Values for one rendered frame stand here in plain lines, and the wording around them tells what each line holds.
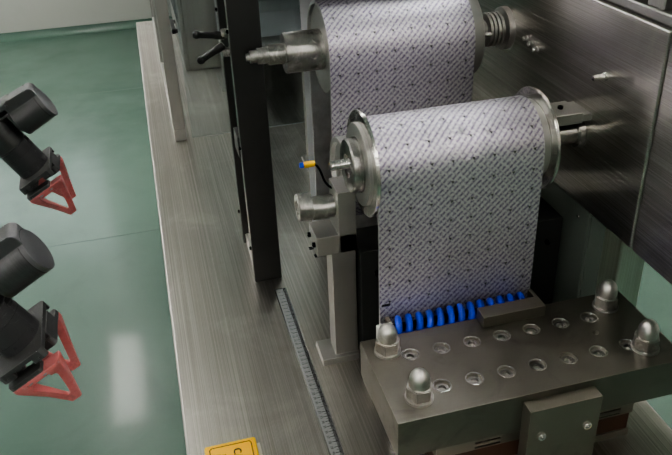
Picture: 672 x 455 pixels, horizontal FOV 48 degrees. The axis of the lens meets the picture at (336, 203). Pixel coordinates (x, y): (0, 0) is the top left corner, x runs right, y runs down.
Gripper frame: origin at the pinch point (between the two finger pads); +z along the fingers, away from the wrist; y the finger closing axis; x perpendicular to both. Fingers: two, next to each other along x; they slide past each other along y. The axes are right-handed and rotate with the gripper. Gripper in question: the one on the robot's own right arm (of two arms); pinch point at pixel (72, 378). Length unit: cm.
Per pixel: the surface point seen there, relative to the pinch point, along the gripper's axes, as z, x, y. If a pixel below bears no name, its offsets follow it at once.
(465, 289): 26, -48, -1
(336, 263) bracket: 15.7, -35.1, 8.0
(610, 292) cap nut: 35, -64, -10
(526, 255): 28, -58, -1
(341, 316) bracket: 24.5, -30.6, 8.0
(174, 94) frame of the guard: 14, -21, 103
